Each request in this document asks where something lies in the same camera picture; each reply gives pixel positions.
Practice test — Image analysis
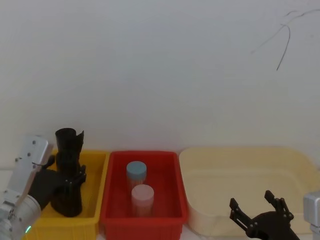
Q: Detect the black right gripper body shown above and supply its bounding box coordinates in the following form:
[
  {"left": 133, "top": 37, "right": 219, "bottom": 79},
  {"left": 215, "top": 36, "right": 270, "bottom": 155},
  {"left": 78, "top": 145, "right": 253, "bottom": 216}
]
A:
[{"left": 245, "top": 210, "right": 301, "bottom": 240}]

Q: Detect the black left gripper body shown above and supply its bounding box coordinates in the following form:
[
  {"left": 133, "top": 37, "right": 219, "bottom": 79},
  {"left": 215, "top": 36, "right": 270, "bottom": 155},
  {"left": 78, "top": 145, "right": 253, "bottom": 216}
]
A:
[{"left": 28, "top": 168, "right": 69, "bottom": 211}]

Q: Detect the black ribbed cylinder object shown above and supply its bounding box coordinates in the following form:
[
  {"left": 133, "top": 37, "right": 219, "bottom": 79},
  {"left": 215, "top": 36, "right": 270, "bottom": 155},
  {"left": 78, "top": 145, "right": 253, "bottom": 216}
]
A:
[{"left": 50, "top": 127, "right": 87, "bottom": 218}]

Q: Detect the yellow plastic bin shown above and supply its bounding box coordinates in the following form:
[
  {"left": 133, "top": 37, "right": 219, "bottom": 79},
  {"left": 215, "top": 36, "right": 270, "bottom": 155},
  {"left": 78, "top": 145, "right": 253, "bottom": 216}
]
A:
[{"left": 26, "top": 149, "right": 111, "bottom": 240}]

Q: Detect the cream plastic tray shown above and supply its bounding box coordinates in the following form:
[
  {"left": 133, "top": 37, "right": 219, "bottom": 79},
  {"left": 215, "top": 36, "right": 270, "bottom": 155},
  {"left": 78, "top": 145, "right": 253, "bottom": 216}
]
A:
[{"left": 178, "top": 146, "right": 320, "bottom": 237}]

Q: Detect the clear jar with blue lid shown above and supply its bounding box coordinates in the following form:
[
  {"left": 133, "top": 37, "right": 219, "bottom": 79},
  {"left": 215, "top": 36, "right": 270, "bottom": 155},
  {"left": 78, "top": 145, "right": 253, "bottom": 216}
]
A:
[{"left": 126, "top": 161, "right": 148, "bottom": 191}]

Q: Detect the clear jar with pink lid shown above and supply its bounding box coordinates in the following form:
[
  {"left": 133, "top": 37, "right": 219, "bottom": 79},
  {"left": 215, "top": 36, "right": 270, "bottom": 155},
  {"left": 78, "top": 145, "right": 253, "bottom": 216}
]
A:
[{"left": 131, "top": 184, "right": 155, "bottom": 218}]

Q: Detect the red plastic bin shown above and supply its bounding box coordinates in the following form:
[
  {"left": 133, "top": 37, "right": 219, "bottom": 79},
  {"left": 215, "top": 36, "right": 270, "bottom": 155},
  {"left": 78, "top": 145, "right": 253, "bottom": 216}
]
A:
[{"left": 99, "top": 150, "right": 189, "bottom": 240}]

